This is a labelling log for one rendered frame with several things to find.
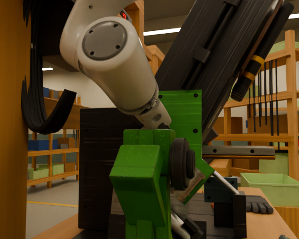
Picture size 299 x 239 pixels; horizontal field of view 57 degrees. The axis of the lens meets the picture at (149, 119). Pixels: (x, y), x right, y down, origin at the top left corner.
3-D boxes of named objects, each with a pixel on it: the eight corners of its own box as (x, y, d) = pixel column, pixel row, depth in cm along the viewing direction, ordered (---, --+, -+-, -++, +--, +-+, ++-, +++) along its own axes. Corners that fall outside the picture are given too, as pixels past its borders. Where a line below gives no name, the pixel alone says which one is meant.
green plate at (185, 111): (203, 181, 68) (203, 101, 74) (201, 177, 60) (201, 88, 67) (157, 179, 71) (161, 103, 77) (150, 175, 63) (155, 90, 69)
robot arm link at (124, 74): (95, 91, 48) (135, 118, 45) (56, 47, 36) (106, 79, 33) (125, 56, 50) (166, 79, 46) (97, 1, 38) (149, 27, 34)
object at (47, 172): (81, 179, 729) (82, 94, 743) (8, 200, 497) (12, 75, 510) (63, 179, 746) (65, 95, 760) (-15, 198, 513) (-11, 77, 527)
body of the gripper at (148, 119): (170, 96, 47) (177, 119, 57) (133, 62, 51) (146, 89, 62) (137, 125, 47) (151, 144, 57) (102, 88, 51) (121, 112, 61)
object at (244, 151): (265, 155, 85) (265, 145, 85) (275, 160, 69) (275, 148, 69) (143, 153, 95) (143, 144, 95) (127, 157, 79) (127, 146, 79)
